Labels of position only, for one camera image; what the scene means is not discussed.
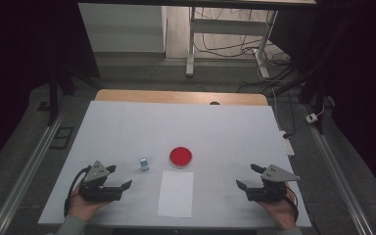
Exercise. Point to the black metal stand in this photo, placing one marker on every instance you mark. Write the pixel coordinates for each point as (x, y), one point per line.
(318, 98)
(53, 98)

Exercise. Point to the white desk frame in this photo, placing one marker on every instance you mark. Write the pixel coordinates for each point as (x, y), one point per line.
(228, 26)

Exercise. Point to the black floor frame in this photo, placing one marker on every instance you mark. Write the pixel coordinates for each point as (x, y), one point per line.
(60, 147)

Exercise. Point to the dark curtain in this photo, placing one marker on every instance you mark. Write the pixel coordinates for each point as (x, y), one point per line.
(365, 81)
(13, 65)

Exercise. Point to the white power strip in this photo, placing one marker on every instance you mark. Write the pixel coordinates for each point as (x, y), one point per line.
(289, 147)

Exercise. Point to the blue stamp cap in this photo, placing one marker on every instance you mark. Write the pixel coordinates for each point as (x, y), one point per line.
(145, 167)

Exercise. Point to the white paper sheet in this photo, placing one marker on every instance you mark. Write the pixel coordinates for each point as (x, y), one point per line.
(175, 196)

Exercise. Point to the small white adapter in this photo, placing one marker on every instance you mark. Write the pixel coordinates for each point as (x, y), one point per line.
(311, 118)

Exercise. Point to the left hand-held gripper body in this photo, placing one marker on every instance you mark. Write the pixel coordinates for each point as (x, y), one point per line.
(98, 192)

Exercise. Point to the metal floor rail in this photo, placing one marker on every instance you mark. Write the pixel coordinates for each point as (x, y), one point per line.
(339, 182)
(23, 179)

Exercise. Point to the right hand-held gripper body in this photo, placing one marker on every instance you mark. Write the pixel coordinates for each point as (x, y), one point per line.
(267, 193)

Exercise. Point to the large white table cover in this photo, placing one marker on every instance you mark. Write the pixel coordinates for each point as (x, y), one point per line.
(209, 130)

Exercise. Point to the round red ink pad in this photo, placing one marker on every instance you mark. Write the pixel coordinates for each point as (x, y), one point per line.
(180, 156)

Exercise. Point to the small white stamp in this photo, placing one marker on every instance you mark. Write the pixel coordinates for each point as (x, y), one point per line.
(144, 161)

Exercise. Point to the person's left hand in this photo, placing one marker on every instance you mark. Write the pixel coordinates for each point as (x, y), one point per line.
(83, 209)

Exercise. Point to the small dark floor plate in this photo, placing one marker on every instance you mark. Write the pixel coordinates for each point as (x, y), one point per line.
(43, 106)

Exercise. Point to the person's right hand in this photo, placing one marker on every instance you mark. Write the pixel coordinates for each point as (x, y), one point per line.
(282, 213)

